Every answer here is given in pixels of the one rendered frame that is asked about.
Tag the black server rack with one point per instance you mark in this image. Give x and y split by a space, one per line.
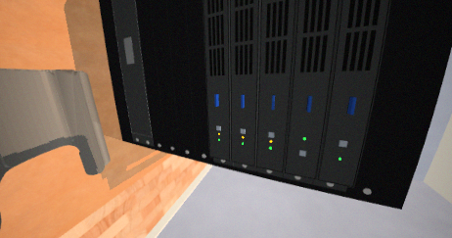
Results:
294 83

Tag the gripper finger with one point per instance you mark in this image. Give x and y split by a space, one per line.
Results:
42 110

